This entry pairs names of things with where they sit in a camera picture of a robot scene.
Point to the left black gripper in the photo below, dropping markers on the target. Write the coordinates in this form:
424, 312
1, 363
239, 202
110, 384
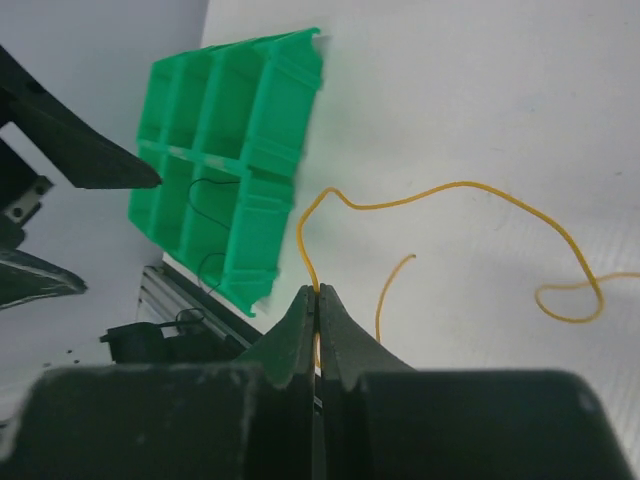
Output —
85, 157

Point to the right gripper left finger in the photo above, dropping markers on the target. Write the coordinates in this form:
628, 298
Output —
280, 444

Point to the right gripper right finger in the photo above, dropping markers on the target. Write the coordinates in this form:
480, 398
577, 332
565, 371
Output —
347, 353

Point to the green compartment tray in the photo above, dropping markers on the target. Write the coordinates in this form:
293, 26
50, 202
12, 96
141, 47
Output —
225, 127

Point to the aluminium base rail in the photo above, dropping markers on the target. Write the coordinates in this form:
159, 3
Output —
164, 292

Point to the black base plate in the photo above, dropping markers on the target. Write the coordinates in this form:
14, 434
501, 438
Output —
185, 339

